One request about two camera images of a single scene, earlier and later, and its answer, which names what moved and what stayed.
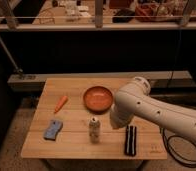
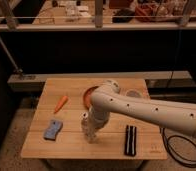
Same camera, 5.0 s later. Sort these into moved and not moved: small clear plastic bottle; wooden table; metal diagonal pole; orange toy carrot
Moved: small clear plastic bottle
Not moved: wooden table; orange toy carrot; metal diagonal pole
